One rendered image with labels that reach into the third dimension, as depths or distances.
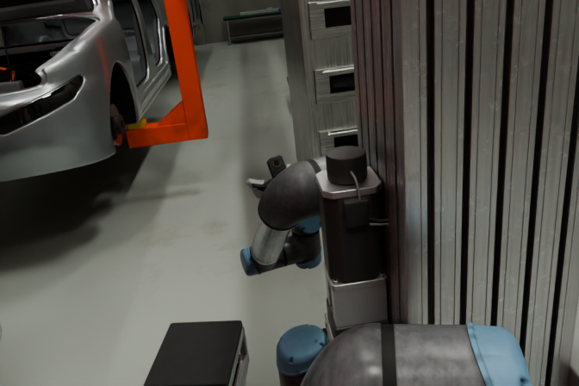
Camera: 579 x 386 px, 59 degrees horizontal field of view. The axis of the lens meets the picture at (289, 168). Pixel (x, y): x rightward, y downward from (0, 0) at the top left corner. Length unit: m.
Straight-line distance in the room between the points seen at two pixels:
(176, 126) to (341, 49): 1.63
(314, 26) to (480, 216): 2.99
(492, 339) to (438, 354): 0.06
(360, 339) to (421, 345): 0.06
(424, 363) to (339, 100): 3.25
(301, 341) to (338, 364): 0.66
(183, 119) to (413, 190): 3.93
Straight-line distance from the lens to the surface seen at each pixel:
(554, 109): 0.69
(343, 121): 3.79
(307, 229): 1.32
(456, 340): 0.56
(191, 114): 4.46
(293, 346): 1.20
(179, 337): 2.46
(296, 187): 0.98
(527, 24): 0.65
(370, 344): 0.55
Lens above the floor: 1.82
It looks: 21 degrees down
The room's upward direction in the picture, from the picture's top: 6 degrees counter-clockwise
